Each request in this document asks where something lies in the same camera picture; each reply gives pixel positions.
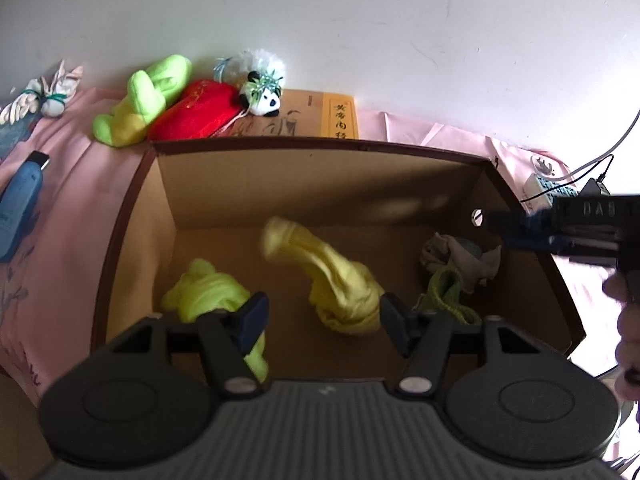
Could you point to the yellow cloth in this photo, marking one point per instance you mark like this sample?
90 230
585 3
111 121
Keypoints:
340 280

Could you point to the green knit cloth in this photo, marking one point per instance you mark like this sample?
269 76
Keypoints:
445 290

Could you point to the green plush toy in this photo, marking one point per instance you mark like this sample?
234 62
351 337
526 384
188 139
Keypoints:
140 95

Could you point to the black charger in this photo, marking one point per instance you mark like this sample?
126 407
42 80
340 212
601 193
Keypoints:
595 188

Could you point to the white tied cloth bundle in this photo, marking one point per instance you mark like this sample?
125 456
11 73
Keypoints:
47 97

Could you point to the pink printed blanket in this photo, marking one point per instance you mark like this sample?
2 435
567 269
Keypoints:
75 185

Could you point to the brown cardboard box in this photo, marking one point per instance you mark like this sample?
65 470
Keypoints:
300 185

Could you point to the yellow-green cloth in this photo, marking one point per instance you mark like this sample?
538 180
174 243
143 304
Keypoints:
200 295

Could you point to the white power strip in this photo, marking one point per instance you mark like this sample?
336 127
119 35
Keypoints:
542 190

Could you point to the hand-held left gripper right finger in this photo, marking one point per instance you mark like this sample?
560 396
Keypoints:
392 322

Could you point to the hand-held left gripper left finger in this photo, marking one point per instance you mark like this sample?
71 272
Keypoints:
255 322

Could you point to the red fabric pouch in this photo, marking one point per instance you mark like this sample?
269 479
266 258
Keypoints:
195 110

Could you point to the beige grey cloth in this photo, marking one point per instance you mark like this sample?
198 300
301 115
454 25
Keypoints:
450 255

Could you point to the small panda plush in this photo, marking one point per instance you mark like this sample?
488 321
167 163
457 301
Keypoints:
262 95

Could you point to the white fluffy pompom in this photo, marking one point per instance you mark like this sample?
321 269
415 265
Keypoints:
255 62

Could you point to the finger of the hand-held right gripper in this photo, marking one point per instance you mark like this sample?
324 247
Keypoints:
515 225

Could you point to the person's right hand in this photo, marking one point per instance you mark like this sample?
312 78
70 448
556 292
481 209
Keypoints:
627 330

